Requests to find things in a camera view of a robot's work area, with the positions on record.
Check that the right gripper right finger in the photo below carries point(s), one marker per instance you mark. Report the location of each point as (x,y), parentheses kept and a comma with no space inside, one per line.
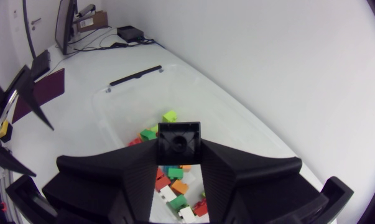
(252,189)

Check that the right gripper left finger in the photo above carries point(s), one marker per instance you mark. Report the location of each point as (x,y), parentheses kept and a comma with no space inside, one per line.
(112,186)

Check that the black toy brick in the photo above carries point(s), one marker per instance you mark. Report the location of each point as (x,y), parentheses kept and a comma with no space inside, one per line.
(179,143)

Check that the clear plastic container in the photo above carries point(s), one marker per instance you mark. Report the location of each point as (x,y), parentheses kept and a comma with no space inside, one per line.
(134,102)

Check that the yellow toy brick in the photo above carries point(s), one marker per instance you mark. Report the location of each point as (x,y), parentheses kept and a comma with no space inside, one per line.
(3,129)

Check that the dark mat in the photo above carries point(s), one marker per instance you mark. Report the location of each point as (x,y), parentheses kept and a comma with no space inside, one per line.
(47,90)

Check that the red toy brick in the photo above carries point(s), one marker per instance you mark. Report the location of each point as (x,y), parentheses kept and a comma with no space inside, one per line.
(201,208)
(135,142)
(159,173)
(162,183)

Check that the white toy brick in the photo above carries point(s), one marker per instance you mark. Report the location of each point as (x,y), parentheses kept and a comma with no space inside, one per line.
(168,194)
(187,215)

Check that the blue toy brick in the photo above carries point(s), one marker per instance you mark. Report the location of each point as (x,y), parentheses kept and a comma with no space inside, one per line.
(168,168)

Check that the black keyboard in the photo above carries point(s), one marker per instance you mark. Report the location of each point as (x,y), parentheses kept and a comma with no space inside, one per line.
(40,63)

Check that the orange toy brick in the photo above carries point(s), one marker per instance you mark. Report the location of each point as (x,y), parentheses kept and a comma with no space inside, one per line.
(186,168)
(179,187)

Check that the lime green toy brick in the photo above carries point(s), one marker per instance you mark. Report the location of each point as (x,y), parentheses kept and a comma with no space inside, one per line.
(154,128)
(170,116)

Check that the dark screen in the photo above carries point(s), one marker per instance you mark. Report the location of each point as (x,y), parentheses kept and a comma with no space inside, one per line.
(64,25)

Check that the brown cardboard box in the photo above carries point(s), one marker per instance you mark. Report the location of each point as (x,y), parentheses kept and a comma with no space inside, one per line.
(92,21)

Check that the black power brick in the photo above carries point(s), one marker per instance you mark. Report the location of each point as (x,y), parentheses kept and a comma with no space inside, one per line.
(130,33)

